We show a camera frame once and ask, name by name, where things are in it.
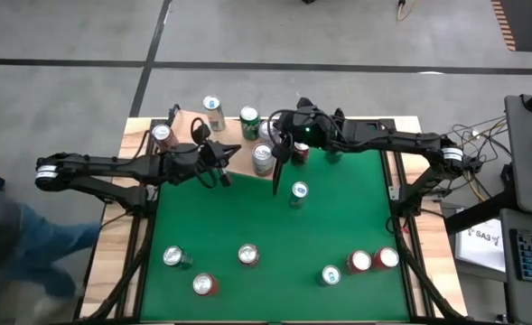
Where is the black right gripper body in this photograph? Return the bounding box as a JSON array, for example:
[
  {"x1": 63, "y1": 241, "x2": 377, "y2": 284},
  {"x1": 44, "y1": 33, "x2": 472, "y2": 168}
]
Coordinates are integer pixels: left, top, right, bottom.
[{"x1": 276, "y1": 107, "x2": 341, "y2": 150}]

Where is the white paper sign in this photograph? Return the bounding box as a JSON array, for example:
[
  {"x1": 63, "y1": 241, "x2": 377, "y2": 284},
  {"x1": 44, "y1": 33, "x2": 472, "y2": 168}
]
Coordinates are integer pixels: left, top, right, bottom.
[{"x1": 453, "y1": 218, "x2": 507, "y2": 274}]

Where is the blue silver Red Bull can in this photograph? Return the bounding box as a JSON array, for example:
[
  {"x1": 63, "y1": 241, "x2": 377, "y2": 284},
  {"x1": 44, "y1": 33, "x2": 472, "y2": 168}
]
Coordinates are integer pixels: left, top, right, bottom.
[{"x1": 201, "y1": 94, "x2": 228, "y2": 133}]

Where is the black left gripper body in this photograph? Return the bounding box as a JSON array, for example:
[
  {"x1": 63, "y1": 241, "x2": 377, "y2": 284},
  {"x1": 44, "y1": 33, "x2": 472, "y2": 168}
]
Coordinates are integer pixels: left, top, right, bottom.
[{"x1": 170, "y1": 142, "x2": 224, "y2": 184}]

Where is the black support bar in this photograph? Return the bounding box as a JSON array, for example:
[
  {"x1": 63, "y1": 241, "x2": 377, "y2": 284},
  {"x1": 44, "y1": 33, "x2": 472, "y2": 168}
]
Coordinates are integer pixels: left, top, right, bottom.
[{"x1": 444, "y1": 189, "x2": 519, "y2": 236}]

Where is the red Fanta can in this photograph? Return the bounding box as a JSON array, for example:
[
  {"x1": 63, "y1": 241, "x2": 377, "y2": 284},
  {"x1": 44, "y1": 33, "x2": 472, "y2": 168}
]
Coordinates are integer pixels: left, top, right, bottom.
[
  {"x1": 345, "y1": 249, "x2": 373, "y2": 275},
  {"x1": 371, "y1": 246, "x2": 401, "y2": 272}
]

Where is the wooden shelf black metal frame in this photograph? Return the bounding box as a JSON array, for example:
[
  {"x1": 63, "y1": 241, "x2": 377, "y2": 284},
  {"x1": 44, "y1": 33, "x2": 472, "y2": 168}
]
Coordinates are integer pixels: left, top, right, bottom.
[{"x1": 150, "y1": 104, "x2": 288, "y2": 196}]

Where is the black table frame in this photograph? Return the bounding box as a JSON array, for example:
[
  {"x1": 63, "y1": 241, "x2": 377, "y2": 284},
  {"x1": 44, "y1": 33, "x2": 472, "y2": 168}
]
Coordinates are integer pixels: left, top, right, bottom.
[{"x1": 73, "y1": 117, "x2": 468, "y2": 324}]

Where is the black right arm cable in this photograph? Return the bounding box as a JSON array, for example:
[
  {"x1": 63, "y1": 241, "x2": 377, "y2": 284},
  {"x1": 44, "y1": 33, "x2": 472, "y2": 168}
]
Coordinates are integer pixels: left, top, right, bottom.
[{"x1": 266, "y1": 108, "x2": 294, "y2": 151}]

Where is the person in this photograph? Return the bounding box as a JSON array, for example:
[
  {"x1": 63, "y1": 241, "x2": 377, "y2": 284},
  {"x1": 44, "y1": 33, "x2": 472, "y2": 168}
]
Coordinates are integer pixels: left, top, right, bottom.
[{"x1": 0, "y1": 187, "x2": 103, "y2": 317}]

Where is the red soda can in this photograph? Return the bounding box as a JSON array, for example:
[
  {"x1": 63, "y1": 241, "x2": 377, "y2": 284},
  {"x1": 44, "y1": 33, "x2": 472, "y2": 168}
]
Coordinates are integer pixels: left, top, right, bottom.
[{"x1": 191, "y1": 273, "x2": 220, "y2": 297}]

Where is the yellow wire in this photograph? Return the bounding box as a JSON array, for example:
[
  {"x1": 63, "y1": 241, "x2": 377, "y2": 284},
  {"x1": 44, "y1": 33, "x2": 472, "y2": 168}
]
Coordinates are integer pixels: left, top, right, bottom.
[{"x1": 467, "y1": 178, "x2": 488, "y2": 203}]

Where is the yellow cable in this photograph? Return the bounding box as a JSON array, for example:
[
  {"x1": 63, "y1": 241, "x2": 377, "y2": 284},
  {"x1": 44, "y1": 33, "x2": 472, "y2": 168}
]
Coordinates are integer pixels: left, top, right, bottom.
[{"x1": 396, "y1": 0, "x2": 418, "y2": 23}]

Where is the slim silver can blue tab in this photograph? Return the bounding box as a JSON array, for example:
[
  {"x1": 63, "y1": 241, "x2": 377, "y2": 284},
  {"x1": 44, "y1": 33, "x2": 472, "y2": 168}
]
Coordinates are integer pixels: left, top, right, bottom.
[
  {"x1": 289, "y1": 181, "x2": 311, "y2": 209},
  {"x1": 320, "y1": 265, "x2": 341, "y2": 287}
]

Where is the gray metal desk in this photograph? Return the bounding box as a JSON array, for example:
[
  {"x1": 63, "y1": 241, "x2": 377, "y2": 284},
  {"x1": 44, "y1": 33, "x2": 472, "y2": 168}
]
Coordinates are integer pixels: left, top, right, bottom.
[{"x1": 503, "y1": 93, "x2": 532, "y2": 218}]

